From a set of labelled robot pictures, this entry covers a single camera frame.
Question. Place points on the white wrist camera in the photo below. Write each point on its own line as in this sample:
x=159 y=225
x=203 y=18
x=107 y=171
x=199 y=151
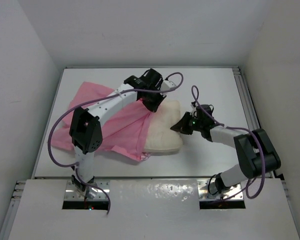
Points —
x=193 y=112
x=167 y=85

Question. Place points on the aluminium table frame rail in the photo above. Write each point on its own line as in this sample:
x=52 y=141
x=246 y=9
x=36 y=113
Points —
x=246 y=99

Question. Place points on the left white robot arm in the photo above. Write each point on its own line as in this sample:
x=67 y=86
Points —
x=86 y=125

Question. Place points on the white front cover board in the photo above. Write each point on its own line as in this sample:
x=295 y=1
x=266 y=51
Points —
x=150 y=210

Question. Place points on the metal base plate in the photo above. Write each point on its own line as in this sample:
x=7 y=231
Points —
x=94 y=199
x=229 y=200

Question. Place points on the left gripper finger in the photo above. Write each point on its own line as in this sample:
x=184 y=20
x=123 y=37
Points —
x=158 y=100
x=151 y=105

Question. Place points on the pink satin pillowcase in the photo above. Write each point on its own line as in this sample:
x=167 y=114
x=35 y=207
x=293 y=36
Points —
x=125 y=132

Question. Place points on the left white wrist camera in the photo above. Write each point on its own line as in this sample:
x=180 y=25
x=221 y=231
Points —
x=167 y=85

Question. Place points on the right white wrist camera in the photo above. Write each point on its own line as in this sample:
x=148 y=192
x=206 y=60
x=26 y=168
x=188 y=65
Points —
x=193 y=112

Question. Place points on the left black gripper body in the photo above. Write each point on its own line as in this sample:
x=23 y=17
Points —
x=151 y=95

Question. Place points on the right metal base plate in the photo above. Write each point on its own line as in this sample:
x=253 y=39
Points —
x=229 y=200

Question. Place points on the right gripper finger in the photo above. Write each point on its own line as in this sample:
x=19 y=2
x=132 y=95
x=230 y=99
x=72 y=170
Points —
x=185 y=131
x=184 y=122

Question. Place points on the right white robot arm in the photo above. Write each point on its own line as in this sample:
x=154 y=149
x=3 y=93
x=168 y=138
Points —
x=255 y=152

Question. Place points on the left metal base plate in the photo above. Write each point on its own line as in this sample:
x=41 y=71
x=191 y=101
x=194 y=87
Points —
x=94 y=199

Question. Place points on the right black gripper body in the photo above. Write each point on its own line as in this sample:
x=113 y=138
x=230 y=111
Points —
x=196 y=124

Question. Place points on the cream white pillow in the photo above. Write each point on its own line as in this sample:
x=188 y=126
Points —
x=160 y=138

